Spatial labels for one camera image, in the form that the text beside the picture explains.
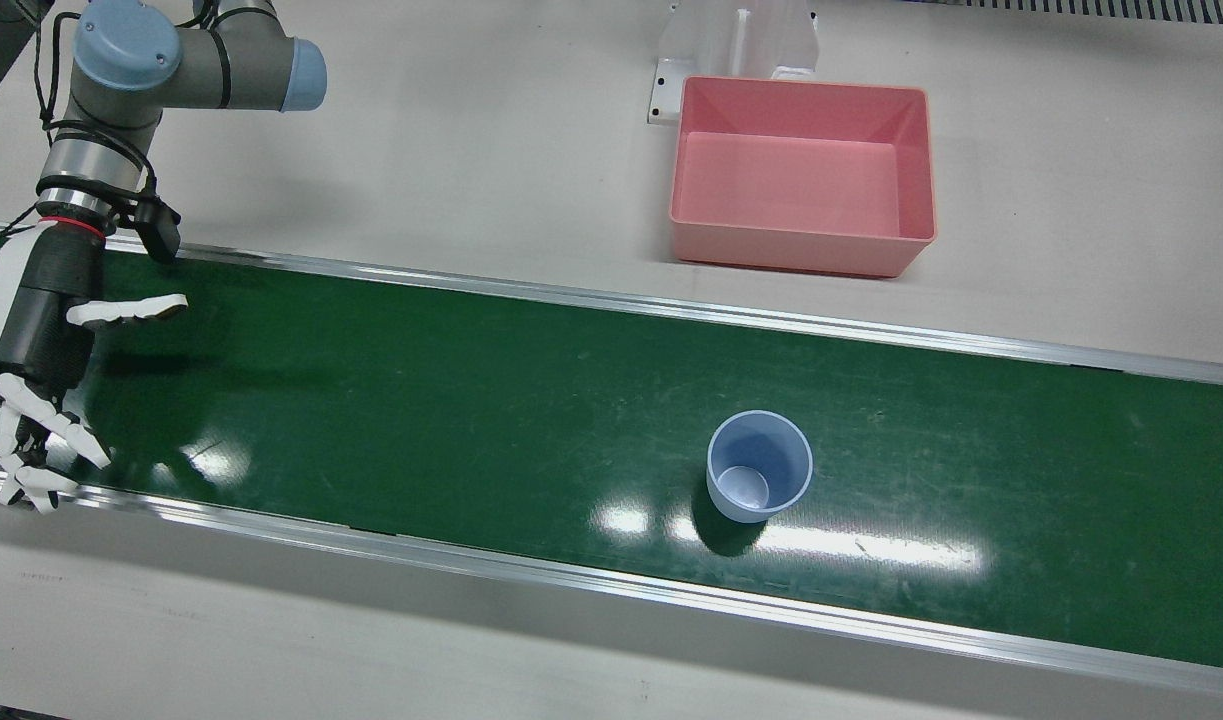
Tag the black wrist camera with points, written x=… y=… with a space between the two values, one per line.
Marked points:
x=159 y=232

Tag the ribbed metal grille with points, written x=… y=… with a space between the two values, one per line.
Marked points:
x=1121 y=8

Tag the right grey UR5e arm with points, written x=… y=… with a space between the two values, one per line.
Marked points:
x=211 y=70

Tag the green conveyor belt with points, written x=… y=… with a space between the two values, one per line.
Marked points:
x=471 y=420

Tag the light blue plastic cup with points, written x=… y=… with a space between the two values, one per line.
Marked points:
x=761 y=460

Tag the pink plastic box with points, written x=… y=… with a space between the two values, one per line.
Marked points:
x=791 y=180

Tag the silver conveyor side rail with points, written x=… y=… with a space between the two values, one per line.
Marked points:
x=671 y=310
x=621 y=590

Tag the right robot dexterous hand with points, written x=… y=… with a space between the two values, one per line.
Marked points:
x=41 y=320

